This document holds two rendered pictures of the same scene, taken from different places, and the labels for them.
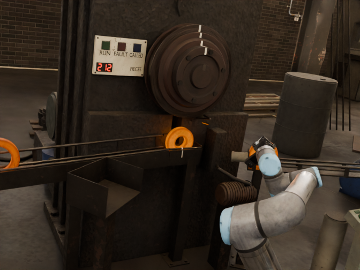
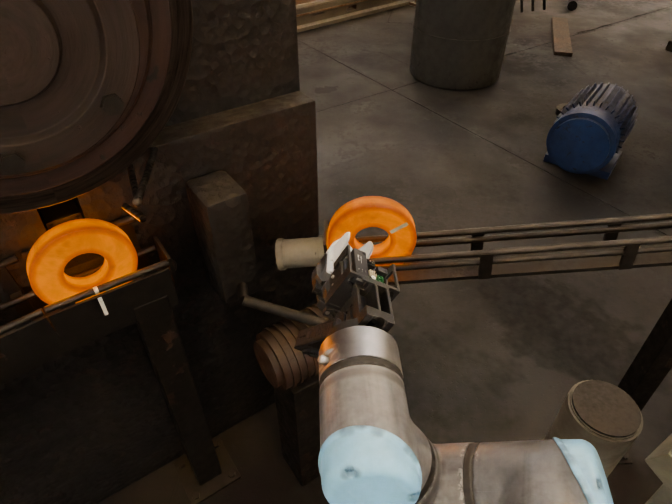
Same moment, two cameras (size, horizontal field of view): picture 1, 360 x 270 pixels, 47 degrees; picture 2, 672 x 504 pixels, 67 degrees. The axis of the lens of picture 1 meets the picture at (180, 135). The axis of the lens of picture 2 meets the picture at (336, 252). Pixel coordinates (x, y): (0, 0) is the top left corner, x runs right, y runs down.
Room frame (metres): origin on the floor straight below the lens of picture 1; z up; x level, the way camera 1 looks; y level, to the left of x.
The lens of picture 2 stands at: (1.47, -0.36, 1.28)
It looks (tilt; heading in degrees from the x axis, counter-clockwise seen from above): 41 degrees down; 356
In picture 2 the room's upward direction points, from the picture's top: straight up
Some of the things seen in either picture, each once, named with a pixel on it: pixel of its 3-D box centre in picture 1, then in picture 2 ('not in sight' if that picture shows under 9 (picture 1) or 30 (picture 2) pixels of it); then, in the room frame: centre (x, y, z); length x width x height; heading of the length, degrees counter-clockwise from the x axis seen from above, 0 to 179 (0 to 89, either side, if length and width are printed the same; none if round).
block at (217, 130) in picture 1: (214, 149); (224, 238); (2.22, -0.20, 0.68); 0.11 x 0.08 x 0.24; 30
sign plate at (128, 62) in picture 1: (120, 57); not in sight; (2.02, 0.34, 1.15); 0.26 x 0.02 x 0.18; 120
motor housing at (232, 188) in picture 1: (230, 224); (315, 396); (2.14, -0.36, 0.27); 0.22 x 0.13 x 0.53; 120
